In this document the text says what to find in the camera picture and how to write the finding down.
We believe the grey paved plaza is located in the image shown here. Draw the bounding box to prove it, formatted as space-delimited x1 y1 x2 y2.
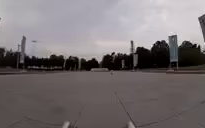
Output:
0 70 205 128

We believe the small pale banner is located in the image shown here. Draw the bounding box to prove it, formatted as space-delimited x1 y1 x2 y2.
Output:
133 53 139 69

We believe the row of dark trees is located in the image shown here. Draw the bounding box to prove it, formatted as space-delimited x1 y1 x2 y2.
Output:
0 39 205 72

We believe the blue banner on posts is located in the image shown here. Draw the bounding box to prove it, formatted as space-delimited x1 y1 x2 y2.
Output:
168 34 180 71

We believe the robot's own part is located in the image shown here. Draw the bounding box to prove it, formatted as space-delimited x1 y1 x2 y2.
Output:
127 120 136 128
61 120 71 128

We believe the tall grey banner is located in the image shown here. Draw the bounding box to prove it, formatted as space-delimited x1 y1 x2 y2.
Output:
19 35 27 69

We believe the tall slim pylon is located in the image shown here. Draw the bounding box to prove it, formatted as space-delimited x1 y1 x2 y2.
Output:
129 40 135 70

